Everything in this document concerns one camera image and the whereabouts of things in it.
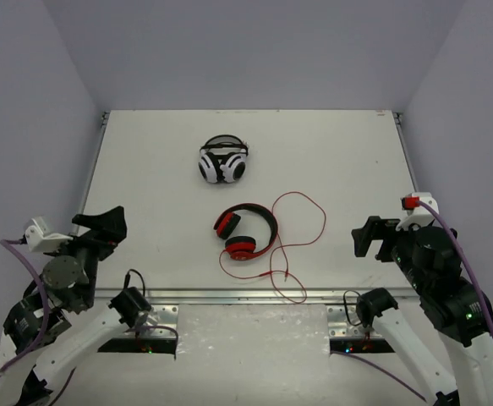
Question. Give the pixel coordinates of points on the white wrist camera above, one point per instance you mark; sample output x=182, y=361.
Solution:
x=418, y=207
x=41, y=238

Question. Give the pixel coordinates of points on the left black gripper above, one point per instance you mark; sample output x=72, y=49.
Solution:
x=92, y=238

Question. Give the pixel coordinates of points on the metal mounting plate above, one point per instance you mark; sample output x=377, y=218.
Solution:
x=343, y=322
x=162, y=318

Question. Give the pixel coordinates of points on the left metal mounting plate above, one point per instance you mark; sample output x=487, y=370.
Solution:
x=162, y=318

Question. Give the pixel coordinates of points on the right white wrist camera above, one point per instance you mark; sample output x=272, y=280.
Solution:
x=418, y=207

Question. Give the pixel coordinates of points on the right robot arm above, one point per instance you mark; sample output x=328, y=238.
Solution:
x=462, y=317

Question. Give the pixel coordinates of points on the aluminium table rail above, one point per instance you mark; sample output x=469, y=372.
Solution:
x=221, y=296

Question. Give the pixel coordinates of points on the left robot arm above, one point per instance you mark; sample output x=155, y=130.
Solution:
x=63, y=267

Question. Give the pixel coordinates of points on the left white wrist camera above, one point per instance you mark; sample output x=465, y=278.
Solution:
x=41, y=238

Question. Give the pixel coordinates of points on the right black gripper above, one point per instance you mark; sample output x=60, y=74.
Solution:
x=377, y=229

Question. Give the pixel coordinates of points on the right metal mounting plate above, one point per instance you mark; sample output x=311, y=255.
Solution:
x=343, y=322

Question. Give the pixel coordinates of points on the white black headphones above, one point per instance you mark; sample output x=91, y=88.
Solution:
x=223, y=159

